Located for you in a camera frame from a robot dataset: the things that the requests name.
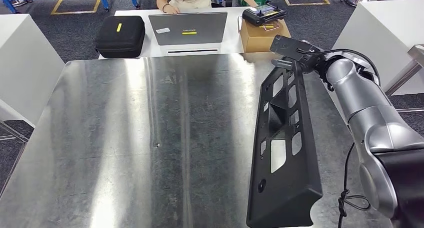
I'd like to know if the pink strap loop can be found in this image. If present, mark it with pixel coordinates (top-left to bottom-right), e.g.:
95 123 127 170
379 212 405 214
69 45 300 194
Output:
263 21 281 32

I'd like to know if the brown cardboard box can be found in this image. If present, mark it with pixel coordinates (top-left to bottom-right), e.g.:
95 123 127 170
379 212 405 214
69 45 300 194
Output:
240 19 292 54

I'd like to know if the stainless steel table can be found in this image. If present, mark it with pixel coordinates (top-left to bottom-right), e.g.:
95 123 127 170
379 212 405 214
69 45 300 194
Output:
0 120 30 189
384 44 424 114

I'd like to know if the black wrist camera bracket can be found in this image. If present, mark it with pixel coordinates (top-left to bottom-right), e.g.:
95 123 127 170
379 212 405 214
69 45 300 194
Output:
269 35 324 63

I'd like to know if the person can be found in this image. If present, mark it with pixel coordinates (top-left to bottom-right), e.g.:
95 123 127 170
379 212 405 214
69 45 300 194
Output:
156 0 259 15

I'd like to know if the stainless steel workbench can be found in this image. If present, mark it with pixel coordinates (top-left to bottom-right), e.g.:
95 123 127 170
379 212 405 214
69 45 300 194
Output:
0 52 395 228

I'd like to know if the long black plastic panel part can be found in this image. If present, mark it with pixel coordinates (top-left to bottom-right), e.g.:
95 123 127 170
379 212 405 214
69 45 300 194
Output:
246 59 324 228

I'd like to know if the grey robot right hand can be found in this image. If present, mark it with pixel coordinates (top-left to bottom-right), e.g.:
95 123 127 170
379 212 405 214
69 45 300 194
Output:
270 55 332 92

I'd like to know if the white cabinet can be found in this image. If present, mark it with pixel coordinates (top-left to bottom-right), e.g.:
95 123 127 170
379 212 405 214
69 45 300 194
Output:
332 0 424 96
0 14 66 128

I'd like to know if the grey laptop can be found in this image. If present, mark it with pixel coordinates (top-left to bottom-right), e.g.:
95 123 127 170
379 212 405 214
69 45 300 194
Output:
148 12 229 56

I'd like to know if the green plastic crate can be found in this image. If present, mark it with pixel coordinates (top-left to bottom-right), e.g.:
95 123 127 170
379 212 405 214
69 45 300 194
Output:
238 0 268 7

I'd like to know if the black handheld controller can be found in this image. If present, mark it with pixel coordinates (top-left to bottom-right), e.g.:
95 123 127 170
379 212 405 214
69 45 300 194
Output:
242 4 288 27

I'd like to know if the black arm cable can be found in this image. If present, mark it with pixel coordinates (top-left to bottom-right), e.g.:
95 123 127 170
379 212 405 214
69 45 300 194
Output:
295 47 382 228

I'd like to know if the black zip case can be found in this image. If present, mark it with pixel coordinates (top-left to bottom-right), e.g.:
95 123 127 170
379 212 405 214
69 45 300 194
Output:
95 16 147 59

